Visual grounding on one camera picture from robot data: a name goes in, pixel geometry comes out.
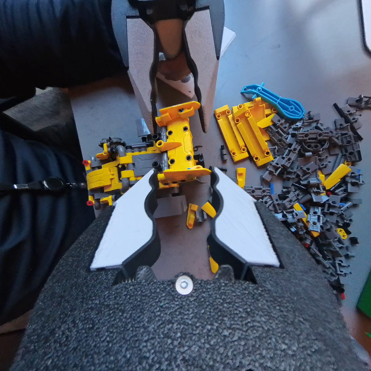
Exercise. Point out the yellow pointed brick piece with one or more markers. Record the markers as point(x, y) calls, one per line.
point(213, 264)

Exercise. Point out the small yellow brick piece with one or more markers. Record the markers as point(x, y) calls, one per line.
point(210, 210)
point(241, 177)

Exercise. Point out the green plastic bin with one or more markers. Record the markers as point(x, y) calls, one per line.
point(365, 298)

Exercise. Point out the grey brick block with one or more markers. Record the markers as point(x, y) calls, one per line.
point(169, 207)

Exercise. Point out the black badge reel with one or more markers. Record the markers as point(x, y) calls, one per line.
point(53, 184)

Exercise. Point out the blue brick separator tool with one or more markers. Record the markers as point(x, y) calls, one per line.
point(278, 104)

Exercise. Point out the yellow grey brick toy vehicle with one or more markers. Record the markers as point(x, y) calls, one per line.
point(116, 168)

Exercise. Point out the yellow brick panel assembly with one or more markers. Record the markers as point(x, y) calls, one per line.
point(249, 133)

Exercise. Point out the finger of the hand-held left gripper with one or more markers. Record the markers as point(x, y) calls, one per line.
point(139, 58)
point(206, 58)

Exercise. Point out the yellow holed brick assembly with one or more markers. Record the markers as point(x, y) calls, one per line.
point(179, 145)

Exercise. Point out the pile of grey brick parts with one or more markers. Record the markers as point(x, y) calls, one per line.
point(313, 174)

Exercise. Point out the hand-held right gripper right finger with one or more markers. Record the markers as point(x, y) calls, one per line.
point(243, 232)

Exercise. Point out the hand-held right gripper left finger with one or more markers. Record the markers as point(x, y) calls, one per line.
point(124, 232)

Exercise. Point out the yellow curved brick piece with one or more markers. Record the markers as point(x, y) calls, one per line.
point(191, 215)

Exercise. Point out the wooden document stand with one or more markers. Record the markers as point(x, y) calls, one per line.
point(366, 23)

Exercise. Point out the person's left hand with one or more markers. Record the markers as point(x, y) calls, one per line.
point(174, 69)

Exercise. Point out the grey desk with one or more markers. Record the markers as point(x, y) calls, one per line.
point(290, 52)

